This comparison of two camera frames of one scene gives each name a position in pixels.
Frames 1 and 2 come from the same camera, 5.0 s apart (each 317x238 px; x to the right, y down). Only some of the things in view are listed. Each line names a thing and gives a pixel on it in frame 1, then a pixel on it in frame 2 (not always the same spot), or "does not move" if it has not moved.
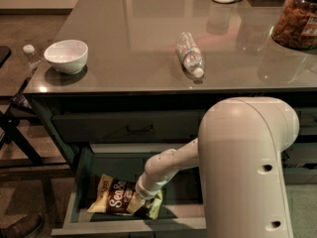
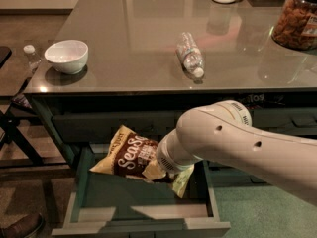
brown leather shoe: (23, 227) does not move
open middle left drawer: (182, 213) does not move
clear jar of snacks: (295, 25) does not move
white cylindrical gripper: (143, 191) → (163, 158)
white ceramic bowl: (68, 57) does not move
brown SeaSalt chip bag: (113, 196) → (131, 154)
